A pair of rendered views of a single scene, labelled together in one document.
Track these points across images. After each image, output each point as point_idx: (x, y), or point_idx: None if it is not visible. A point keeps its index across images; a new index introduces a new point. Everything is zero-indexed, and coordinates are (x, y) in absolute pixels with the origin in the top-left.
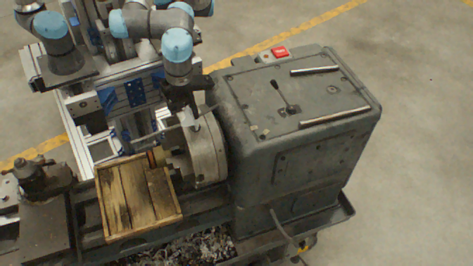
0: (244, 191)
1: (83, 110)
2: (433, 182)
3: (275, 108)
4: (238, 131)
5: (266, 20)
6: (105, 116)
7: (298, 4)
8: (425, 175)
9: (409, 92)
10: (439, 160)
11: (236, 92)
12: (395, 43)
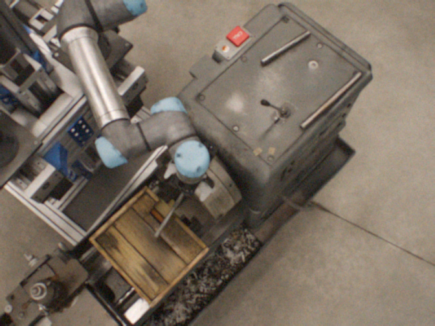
0: (261, 203)
1: (47, 189)
2: (404, 59)
3: (267, 116)
4: (242, 161)
5: None
6: (66, 176)
7: None
8: (394, 54)
9: None
10: (403, 30)
11: (218, 114)
12: None
